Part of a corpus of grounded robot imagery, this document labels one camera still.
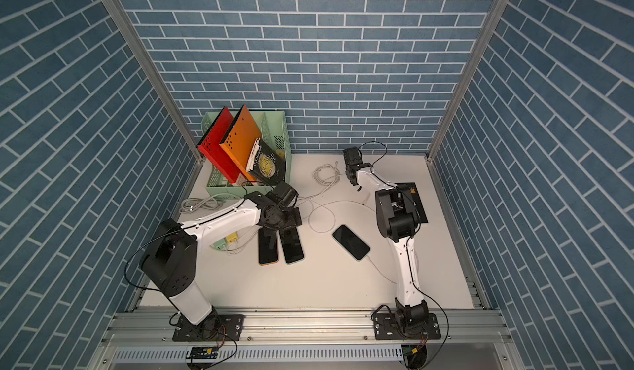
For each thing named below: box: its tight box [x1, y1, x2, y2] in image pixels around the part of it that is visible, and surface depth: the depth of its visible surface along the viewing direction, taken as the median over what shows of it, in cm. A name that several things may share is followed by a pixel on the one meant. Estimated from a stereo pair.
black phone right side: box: [331, 224, 371, 261], surface depth 93 cm
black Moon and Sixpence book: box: [246, 137, 287, 186], surface depth 98 cm
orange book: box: [218, 104, 262, 183], surface depth 93 cm
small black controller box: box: [185, 346, 218, 360], surface depth 73 cm
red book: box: [196, 106, 237, 185], surface depth 89 cm
